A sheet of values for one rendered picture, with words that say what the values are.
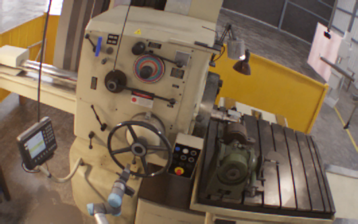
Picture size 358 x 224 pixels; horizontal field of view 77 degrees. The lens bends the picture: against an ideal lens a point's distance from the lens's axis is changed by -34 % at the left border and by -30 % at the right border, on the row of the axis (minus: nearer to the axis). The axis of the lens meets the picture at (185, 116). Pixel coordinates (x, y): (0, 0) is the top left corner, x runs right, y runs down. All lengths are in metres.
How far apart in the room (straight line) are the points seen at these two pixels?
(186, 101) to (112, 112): 0.46
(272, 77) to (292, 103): 0.53
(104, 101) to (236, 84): 2.73
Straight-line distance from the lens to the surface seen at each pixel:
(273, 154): 2.61
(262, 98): 4.44
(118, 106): 1.86
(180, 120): 1.81
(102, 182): 2.43
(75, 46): 2.61
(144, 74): 1.62
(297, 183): 2.44
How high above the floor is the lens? 2.35
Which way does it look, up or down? 31 degrees down
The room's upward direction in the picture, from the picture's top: 16 degrees clockwise
